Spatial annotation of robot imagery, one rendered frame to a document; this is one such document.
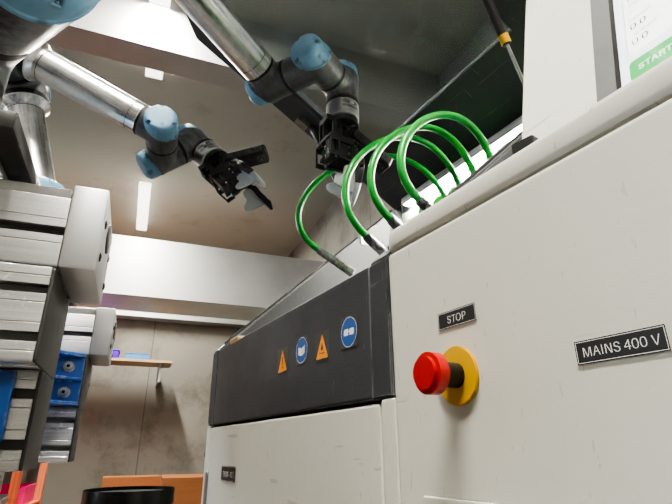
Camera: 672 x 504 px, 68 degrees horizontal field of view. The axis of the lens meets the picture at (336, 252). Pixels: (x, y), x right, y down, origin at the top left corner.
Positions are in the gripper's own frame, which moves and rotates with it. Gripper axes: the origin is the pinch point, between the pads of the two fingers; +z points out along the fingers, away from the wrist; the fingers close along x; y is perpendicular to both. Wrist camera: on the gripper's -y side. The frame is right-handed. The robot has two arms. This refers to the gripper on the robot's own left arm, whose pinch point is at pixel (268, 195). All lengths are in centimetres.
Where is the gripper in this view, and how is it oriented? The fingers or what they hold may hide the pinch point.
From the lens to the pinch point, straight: 121.3
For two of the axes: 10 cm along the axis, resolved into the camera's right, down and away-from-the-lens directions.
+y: -7.3, 6.0, -3.2
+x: -1.1, -5.7, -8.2
